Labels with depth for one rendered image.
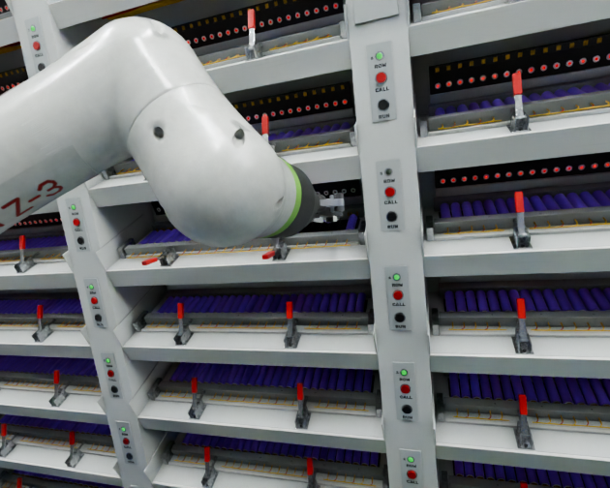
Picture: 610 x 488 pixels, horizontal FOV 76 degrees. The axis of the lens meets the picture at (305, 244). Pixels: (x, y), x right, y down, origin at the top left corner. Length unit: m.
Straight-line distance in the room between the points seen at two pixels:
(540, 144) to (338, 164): 0.32
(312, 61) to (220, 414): 0.79
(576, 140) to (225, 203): 0.57
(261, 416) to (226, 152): 0.76
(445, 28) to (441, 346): 0.54
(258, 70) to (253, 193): 0.49
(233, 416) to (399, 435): 0.38
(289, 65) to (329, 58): 0.07
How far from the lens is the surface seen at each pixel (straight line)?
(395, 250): 0.72
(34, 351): 1.29
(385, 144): 0.70
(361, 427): 0.91
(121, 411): 1.16
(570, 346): 0.83
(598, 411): 0.95
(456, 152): 0.70
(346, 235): 0.77
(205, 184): 0.31
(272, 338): 0.88
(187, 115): 0.34
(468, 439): 0.90
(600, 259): 0.77
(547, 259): 0.75
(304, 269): 0.76
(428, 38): 0.73
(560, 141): 0.73
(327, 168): 0.72
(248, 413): 1.00
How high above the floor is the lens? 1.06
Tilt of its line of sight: 10 degrees down
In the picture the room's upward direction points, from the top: 7 degrees counter-clockwise
